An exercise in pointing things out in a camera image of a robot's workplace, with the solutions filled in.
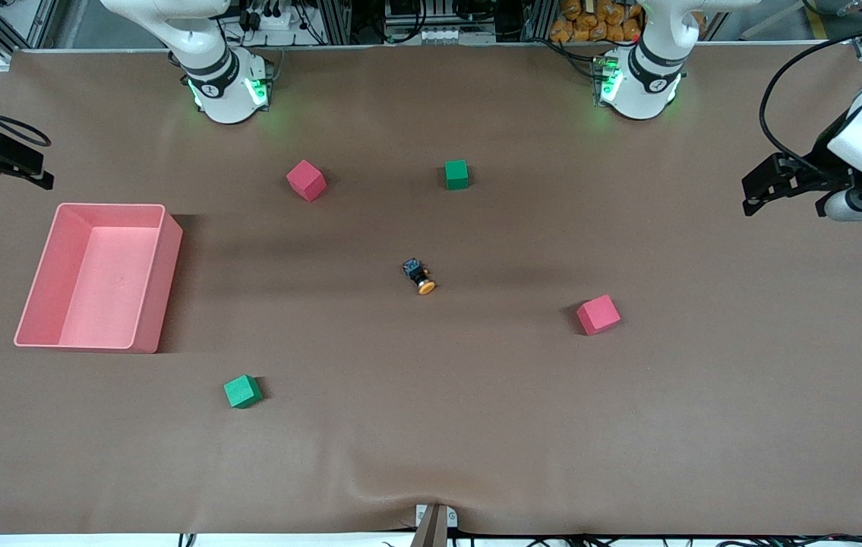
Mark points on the green foam cube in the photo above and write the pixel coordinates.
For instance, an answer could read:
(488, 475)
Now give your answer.
(241, 392)
(456, 175)

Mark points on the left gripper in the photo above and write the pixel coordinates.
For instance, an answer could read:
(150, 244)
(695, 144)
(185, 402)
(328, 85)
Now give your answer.
(818, 176)

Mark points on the brown table mat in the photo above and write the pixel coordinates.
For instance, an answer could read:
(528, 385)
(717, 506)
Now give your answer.
(430, 418)

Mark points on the aluminium frame post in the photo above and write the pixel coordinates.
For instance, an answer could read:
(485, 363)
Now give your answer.
(336, 21)
(537, 19)

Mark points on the orange capped push button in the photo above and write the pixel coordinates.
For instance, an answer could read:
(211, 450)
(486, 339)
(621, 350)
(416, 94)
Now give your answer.
(417, 273)

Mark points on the white terminal block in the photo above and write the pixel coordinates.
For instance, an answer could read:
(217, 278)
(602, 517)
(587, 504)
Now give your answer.
(446, 35)

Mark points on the white power strip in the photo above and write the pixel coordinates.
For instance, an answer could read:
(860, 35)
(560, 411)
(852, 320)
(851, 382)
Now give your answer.
(271, 21)

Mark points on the brown camera pole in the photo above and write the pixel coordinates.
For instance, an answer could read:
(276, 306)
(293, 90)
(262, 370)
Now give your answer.
(430, 532)

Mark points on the grey metal table bracket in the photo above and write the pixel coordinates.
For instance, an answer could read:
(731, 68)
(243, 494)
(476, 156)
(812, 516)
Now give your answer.
(450, 516)

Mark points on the pink foam cube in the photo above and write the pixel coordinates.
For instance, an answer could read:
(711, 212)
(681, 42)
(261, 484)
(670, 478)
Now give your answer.
(598, 315)
(305, 181)

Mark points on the pile of orange objects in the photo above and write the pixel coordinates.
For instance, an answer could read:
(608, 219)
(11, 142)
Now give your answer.
(590, 26)

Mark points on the pink plastic bin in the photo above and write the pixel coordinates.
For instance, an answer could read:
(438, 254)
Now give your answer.
(96, 281)

